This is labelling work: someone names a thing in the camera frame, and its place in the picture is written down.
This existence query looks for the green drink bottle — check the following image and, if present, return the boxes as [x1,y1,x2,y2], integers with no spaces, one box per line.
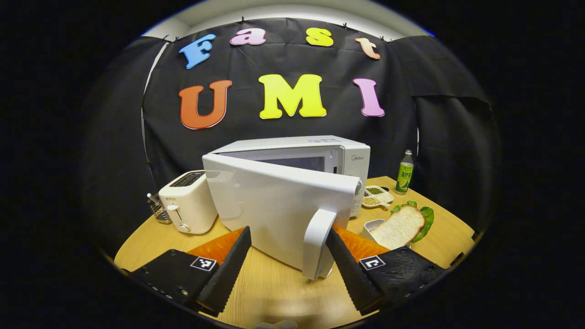
[395,150,415,195]

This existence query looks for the green lettuce leaf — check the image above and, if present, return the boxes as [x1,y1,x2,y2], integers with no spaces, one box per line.
[390,200,435,244]

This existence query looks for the metal wire basket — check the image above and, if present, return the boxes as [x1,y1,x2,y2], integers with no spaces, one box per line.
[146,193,173,224]

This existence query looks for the row of black cloth clips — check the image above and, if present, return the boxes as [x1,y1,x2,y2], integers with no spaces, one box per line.
[160,16,394,44]

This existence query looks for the white bread slice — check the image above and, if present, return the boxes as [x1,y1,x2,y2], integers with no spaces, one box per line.
[369,205,426,250]

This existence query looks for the white divided dish of grains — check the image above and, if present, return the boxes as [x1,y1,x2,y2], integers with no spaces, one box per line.
[361,185,394,209]

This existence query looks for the white rectangular tray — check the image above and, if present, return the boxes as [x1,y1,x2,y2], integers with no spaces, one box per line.
[363,218,412,250]

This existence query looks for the black backdrop cloth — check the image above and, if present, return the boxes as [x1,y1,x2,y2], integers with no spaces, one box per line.
[80,17,501,256]

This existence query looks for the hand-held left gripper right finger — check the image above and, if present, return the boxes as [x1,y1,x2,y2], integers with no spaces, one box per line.
[325,227,451,316]

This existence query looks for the white microwave oven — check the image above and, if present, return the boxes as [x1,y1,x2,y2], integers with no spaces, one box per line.
[202,135,371,280]

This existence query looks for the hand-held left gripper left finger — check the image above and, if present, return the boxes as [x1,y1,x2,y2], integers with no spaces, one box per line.
[130,226,253,316]

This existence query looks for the white toaster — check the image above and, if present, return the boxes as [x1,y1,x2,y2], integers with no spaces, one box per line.
[159,170,218,234]

